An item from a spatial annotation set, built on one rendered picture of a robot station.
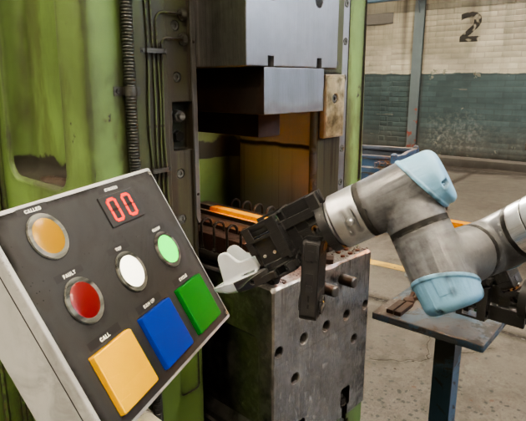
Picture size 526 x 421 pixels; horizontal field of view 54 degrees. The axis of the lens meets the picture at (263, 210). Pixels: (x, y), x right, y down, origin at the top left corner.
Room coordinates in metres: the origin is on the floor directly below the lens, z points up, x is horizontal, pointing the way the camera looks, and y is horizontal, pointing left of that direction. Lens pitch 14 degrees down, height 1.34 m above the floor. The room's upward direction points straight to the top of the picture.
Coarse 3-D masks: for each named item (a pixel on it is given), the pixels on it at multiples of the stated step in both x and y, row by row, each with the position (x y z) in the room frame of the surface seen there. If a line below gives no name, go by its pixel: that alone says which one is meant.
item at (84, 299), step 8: (72, 288) 0.55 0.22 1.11; (80, 288) 0.56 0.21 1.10; (88, 288) 0.57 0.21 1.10; (72, 296) 0.55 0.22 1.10; (80, 296) 0.55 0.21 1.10; (88, 296) 0.56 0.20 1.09; (96, 296) 0.57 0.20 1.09; (72, 304) 0.54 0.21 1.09; (80, 304) 0.55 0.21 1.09; (88, 304) 0.56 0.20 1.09; (96, 304) 0.57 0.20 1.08; (80, 312) 0.54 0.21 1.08; (88, 312) 0.55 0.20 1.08; (96, 312) 0.56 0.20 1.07
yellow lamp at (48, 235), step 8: (40, 224) 0.57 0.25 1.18; (48, 224) 0.58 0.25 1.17; (56, 224) 0.59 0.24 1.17; (40, 232) 0.56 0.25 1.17; (48, 232) 0.57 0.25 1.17; (56, 232) 0.58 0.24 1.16; (40, 240) 0.56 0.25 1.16; (48, 240) 0.57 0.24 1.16; (56, 240) 0.58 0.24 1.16; (64, 240) 0.59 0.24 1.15; (48, 248) 0.56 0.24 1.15; (56, 248) 0.57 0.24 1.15
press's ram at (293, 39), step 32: (224, 0) 1.08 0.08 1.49; (256, 0) 1.06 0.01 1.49; (288, 0) 1.13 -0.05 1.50; (320, 0) 1.21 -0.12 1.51; (224, 32) 1.08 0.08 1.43; (256, 32) 1.06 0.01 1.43; (288, 32) 1.13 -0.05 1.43; (320, 32) 1.20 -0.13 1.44; (224, 64) 1.08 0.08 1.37; (256, 64) 1.06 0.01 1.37; (288, 64) 1.13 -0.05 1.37; (320, 64) 1.21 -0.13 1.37
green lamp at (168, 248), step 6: (162, 240) 0.75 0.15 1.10; (168, 240) 0.76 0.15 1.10; (162, 246) 0.74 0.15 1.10; (168, 246) 0.75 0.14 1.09; (174, 246) 0.76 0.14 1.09; (162, 252) 0.73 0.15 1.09; (168, 252) 0.74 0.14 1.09; (174, 252) 0.76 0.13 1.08; (168, 258) 0.73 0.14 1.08; (174, 258) 0.75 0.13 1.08
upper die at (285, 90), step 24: (216, 72) 1.17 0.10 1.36; (240, 72) 1.12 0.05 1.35; (264, 72) 1.07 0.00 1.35; (288, 72) 1.13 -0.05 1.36; (312, 72) 1.19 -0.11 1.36; (216, 96) 1.17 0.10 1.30; (240, 96) 1.12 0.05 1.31; (264, 96) 1.07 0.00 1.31; (288, 96) 1.13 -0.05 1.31; (312, 96) 1.19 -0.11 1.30
